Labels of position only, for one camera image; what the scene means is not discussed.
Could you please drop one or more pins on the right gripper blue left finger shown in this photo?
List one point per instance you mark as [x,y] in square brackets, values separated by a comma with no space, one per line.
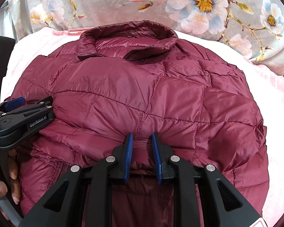
[82,196]

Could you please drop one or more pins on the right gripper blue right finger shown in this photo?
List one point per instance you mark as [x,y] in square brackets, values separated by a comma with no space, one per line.
[202,196]

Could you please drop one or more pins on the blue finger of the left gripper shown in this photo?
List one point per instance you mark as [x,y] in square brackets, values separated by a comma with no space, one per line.
[10,105]

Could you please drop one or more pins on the maroon quilted puffer jacket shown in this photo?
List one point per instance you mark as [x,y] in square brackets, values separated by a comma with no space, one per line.
[140,78]

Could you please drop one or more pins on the person's left hand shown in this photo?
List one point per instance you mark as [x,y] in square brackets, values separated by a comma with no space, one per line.
[12,181]

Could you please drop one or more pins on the white satin curtain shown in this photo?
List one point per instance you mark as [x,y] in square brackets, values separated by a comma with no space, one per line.
[8,14]

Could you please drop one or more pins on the pink plush blanket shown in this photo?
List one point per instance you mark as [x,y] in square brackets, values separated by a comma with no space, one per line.
[266,87]

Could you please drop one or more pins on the grey floral blanket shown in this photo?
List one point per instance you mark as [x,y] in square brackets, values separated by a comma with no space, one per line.
[254,28]

